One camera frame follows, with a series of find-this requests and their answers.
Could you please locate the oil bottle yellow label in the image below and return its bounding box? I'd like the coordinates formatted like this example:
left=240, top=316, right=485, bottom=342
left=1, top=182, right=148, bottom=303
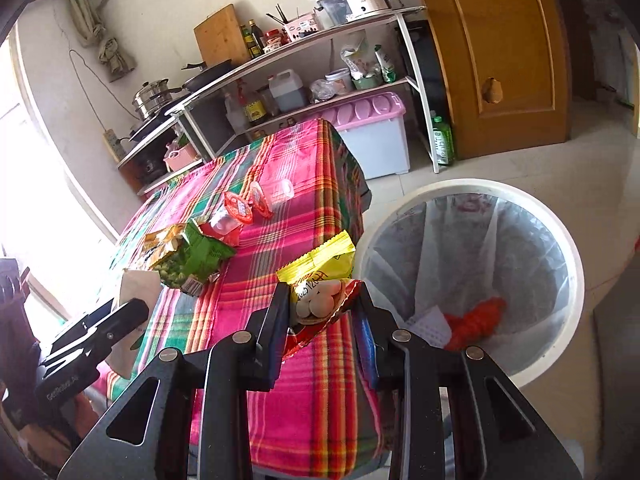
left=238, top=80, right=267, bottom=126

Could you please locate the hanging grey cloth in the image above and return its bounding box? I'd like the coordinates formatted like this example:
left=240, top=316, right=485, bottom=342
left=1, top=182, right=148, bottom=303
left=67, top=0, right=137, bottom=81

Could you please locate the white metal shelf rack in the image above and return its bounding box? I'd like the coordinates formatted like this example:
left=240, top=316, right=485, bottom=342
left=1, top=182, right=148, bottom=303
left=118, top=6, right=431, bottom=195

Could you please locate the wooden door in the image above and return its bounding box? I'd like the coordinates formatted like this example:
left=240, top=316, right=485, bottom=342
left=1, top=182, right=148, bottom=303
left=422, top=0, right=570, bottom=159

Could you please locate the white trash bin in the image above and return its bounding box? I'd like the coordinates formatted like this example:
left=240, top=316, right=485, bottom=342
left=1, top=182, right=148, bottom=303
left=354, top=178, right=585, bottom=388

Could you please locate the steel steamer pot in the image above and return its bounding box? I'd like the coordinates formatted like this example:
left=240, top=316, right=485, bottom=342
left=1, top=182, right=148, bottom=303
left=132, top=78, right=172, bottom=120

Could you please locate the pink woven basket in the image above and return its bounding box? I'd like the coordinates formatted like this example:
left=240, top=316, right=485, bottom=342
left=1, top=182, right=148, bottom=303
left=164, top=143, right=200, bottom=172

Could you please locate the pink lid storage box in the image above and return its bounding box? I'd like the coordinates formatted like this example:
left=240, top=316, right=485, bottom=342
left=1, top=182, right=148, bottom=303
left=311, top=91, right=410, bottom=180

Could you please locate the white vinegar jug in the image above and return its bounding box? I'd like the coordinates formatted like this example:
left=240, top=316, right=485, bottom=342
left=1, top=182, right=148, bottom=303
left=268, top=70, right=308, bottom=113

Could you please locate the yellow snack packet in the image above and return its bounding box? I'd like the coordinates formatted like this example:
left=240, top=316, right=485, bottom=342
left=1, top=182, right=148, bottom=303
left=277, top=230, right=360, bottom=360

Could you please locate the red plastic bag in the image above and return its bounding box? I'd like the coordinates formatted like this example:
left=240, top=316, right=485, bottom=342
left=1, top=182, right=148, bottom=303
left=444, top=297, right=506, bottom=351

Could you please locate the red lid jelly cup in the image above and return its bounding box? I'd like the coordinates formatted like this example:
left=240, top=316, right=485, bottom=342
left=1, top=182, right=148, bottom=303
left=200, top=191, right=253, bottom=247

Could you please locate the wooden cutting board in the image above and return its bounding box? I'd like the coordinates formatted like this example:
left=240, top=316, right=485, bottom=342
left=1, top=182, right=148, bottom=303
left=194, top=4, right=250, bottom=67

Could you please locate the pink utensil basket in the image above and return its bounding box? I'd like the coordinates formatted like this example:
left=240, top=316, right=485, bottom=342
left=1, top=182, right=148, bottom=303
left=284, top=12, right=320, bottom=42

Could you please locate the gold green snack bag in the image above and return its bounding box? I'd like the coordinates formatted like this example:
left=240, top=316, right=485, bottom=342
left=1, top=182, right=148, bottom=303
left=141, top=220, right=235, bottom=297

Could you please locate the green bottle on floor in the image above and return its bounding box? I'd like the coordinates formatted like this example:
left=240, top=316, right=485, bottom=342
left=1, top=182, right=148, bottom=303
left=432, top=115, right=456, bottom=166

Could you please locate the pink plaid tablecloth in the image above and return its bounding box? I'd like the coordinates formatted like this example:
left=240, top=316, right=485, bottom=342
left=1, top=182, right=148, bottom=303
left=112, top=119, right=384, bottom=479

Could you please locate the person left hand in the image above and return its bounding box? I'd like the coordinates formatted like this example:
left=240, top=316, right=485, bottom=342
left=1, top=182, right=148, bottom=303
left=6, top=393, right=100, bottom=467

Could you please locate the white power strip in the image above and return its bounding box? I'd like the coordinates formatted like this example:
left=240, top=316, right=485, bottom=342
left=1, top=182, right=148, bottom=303
left=103, top=129, right=126, bottom=162

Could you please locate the beige paper bag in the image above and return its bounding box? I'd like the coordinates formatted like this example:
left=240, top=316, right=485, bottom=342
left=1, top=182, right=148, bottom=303
left=106, top=270, right=162, bottom=379

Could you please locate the black frying pan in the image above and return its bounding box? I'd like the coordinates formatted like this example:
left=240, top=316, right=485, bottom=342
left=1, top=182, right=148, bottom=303
left=182, top=58, right=234, bottom=92

